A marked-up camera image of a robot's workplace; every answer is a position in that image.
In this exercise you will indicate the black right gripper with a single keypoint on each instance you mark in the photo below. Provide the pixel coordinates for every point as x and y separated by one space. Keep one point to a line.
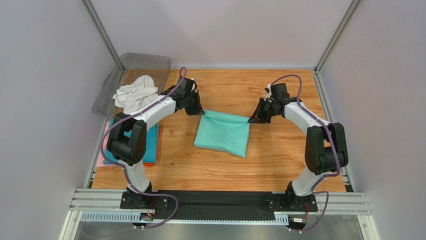
265 108

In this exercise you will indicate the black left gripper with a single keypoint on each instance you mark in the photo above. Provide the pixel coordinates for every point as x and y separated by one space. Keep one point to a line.
198 109

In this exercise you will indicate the teal green t shirt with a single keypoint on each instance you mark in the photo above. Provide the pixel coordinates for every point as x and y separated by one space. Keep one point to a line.
223 132

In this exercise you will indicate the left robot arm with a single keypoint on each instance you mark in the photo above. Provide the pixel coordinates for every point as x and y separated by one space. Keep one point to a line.
127 139

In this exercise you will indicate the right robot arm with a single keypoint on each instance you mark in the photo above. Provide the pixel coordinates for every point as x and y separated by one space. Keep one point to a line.
325 146

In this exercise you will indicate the crumpled white t shirt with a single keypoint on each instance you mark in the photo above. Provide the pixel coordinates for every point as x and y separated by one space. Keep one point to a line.
133 97

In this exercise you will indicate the folded dark teal t shirt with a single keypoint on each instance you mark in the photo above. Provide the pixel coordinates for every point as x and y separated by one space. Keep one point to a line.
104 145

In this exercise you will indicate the clear plastic bin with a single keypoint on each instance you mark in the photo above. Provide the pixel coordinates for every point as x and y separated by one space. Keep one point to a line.
126 71

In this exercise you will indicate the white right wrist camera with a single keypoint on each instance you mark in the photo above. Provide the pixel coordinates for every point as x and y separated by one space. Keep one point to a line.
268 92

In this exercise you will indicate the right aluminium frame post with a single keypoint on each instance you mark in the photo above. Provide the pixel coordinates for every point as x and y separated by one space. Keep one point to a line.
348 15

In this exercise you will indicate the aluminium frame post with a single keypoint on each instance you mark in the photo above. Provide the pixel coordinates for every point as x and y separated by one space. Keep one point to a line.
97 22
348 15

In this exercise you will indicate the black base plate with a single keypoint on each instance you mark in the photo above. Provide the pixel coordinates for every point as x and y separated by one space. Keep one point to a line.
218 205

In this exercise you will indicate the aluminium front rail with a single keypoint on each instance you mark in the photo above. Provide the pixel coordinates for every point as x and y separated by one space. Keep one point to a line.
103 205

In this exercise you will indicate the left aluminium frame post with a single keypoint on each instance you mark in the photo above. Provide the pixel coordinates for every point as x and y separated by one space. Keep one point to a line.
97 22

